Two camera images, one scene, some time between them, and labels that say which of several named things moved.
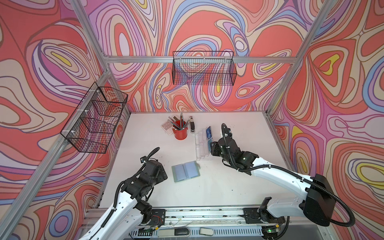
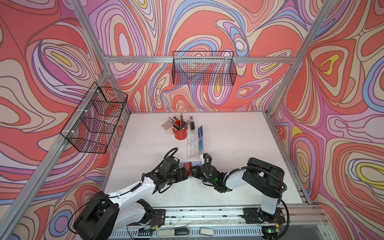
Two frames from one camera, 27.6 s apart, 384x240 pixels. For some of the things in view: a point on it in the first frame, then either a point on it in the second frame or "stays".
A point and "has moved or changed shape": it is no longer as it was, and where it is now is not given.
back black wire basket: [203, 68] stays
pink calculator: [168, 127] stays
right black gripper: [215, 148] -> [196, 174]
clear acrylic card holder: [203, 139] -> [195, 143]
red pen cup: [180, 129] stays
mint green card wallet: [186, 171] has moved or changed shape
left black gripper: [162, 175] -> [179, 172]
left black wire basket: [93, 123] stays
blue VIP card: [208, 132] -> [200, 132]
